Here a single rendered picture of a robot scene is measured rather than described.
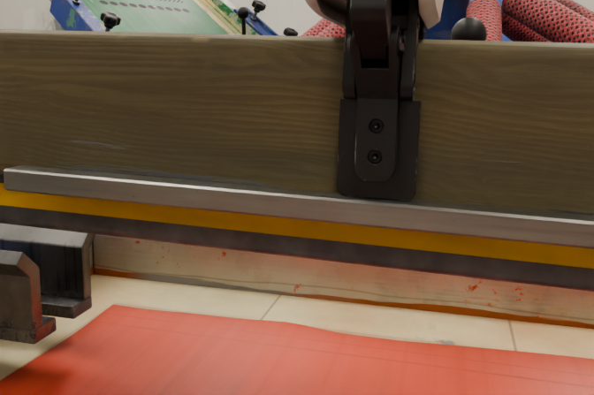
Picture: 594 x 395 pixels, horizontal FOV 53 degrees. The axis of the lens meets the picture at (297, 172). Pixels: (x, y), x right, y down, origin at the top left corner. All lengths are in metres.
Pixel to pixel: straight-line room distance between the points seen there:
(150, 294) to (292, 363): 0.15
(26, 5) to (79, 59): 5.32
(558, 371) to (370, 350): 0.11
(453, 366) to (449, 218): 0.16
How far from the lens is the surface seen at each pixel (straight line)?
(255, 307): 0.44
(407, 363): 0.38
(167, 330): 0.42
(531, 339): 0.43
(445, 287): 0.45
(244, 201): 0.25
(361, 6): 0.20
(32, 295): 0.35
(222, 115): 0.27
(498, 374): 0.38
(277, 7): 4.61
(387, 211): 0.24
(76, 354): 0.40
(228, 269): 0.48
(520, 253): 0.27
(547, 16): 0.95
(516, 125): 0.25
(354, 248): 0.27
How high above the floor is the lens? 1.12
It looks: 9 degrees down
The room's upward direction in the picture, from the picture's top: 1 degrees clockwise
